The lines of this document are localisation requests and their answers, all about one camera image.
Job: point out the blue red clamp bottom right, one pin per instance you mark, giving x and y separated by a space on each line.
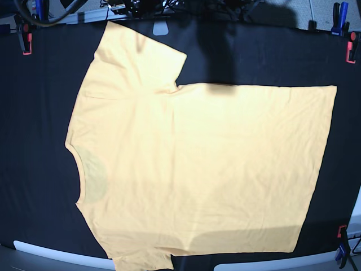
343 251

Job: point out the right red black clamp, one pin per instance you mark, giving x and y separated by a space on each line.
351 48

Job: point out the left red black clamp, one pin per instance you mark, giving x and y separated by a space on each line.
24 34

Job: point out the black table cloth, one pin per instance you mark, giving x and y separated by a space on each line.
39 178

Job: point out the yellow t-shirt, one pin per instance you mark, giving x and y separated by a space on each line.
176 170

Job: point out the red black clamp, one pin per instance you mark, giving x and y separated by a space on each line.
351 48
24 34

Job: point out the blue clamp top right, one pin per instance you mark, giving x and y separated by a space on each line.
339 18

